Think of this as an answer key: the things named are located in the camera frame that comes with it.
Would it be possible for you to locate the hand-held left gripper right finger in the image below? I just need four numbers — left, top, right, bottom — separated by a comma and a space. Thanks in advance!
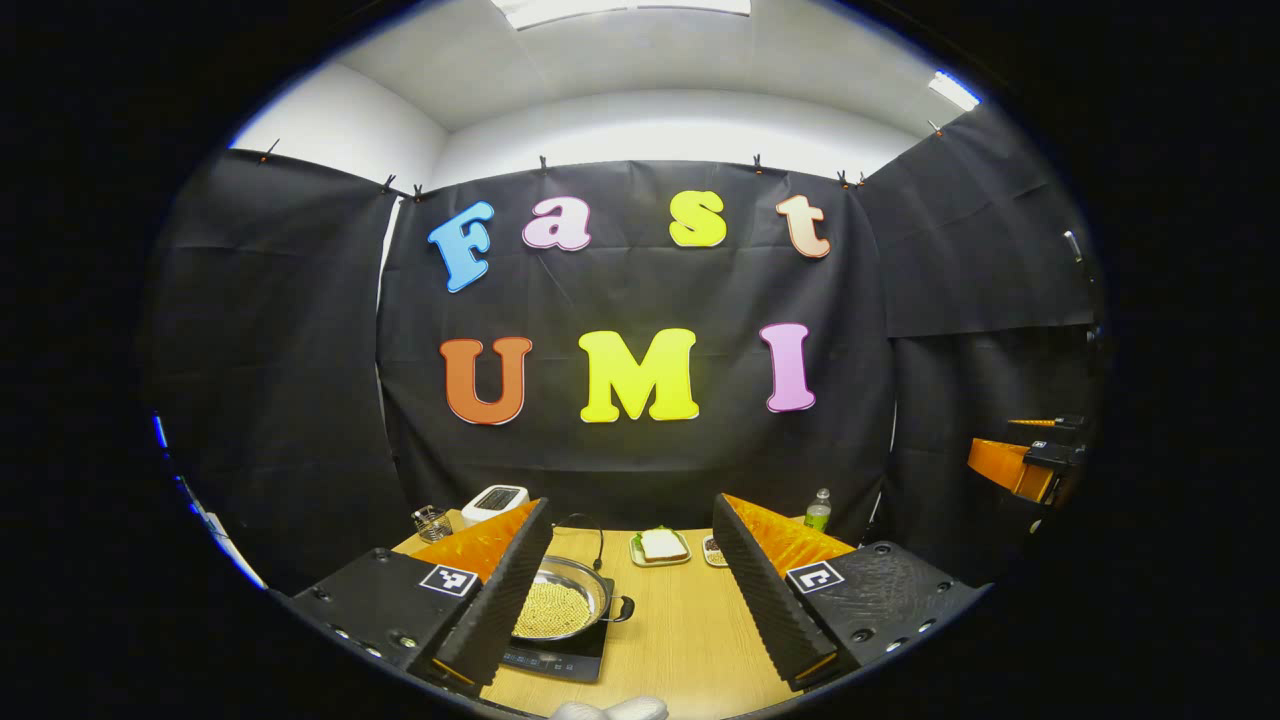
712, 493, 991, 693

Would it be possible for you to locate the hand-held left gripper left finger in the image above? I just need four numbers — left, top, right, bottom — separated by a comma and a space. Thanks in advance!
283, 497, 554, 691

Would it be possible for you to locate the pile of soybeans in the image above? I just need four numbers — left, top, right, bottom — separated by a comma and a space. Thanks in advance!
513, 580, 593, 639

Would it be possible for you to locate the black induction cooktop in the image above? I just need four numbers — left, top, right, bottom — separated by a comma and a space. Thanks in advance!
500, 615, 611, 684

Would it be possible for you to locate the stainless steel pot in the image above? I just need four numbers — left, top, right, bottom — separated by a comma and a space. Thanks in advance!
510, 555, 636, 643

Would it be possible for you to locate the white toaster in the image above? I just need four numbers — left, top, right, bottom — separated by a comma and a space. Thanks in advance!
460, 484, 530, 528

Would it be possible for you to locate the white sandwich plate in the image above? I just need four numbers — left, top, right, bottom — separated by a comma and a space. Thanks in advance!
629, 527, 693, 568

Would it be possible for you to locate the small ceiling light panel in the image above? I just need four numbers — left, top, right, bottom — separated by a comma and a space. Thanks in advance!
927, 70, 981, 111

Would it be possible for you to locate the large ceiling light panel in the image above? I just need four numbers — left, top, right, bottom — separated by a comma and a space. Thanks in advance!
490, 0, 751, 31

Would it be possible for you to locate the black power cable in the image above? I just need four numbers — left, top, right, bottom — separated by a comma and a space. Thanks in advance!
555, 513, 605, 571

